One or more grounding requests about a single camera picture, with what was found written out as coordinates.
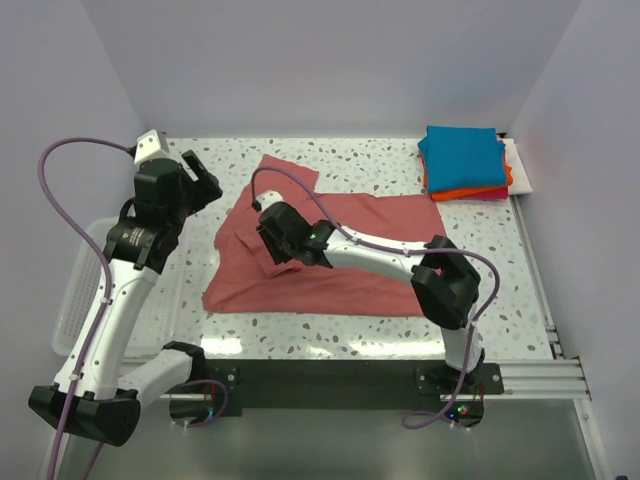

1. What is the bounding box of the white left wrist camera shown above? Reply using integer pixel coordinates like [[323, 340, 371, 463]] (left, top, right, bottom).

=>
[[134, 129, 169, 169]]

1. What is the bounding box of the blue t shirt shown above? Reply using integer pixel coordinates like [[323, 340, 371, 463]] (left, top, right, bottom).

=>
[[418, 125, 508, 193]]

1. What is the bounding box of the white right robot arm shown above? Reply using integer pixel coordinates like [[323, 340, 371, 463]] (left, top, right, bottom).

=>
[[252, 197, 484, 393]]

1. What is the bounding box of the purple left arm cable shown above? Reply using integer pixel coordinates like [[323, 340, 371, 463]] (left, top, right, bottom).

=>
[[38, 137, 231, 480]]

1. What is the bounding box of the folded orange t shirt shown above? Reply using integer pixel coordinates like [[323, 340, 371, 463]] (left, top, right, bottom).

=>
[[430, 164, 513, 202]]

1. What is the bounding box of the white plastic basket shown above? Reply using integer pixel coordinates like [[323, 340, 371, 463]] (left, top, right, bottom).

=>
[[51, 229, 190, 360]]

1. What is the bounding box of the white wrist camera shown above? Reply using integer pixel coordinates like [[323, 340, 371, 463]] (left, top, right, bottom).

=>
[[252, 190, 284, 212], [134, 129, 169, 169]]

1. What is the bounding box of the folded magenta t shirt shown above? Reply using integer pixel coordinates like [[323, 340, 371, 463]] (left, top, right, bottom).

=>
[[479, 186, 509, 201]]

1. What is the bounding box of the aluminium table frame rail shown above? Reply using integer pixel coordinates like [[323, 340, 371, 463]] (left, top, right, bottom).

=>
[[504, 197, 592, 402]]

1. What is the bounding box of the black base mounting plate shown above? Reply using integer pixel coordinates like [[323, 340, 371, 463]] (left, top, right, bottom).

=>
[[169, 357, 505, 431]]

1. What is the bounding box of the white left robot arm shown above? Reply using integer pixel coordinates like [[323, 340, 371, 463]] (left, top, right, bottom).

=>
[[28, 150, 222, 446]]

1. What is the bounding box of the folded white t shirt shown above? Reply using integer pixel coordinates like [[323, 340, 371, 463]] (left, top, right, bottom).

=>
[[502, 138, 533, 196]]

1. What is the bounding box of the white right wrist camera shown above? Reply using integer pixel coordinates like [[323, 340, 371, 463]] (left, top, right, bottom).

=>
[[252, 190, 284, 212]]

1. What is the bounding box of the salmon pink t shirt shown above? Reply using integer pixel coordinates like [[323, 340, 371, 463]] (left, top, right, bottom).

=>
[[202, 155, 446, 317]]

